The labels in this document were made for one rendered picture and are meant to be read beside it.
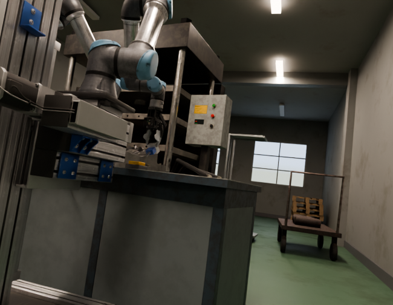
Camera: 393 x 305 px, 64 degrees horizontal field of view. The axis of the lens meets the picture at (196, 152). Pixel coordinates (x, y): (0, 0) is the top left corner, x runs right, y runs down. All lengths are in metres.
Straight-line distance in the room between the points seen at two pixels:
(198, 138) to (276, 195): 8.32
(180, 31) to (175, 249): 1.73
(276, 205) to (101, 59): 9.67
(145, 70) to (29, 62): 0.39
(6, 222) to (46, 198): 0.79
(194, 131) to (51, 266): 1.34
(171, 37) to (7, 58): 1.68
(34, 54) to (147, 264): 1.01
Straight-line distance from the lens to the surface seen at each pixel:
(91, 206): 1.76
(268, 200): 10.63
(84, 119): 0.93
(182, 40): 2.59
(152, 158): 1.95
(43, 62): 1.29
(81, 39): 1.74
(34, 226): 2.05
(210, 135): 2.41
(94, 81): 1.26
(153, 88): 1.65
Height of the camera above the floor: 0.76
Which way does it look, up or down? 6 degrees up
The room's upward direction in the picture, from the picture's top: 7 degrees clockwise
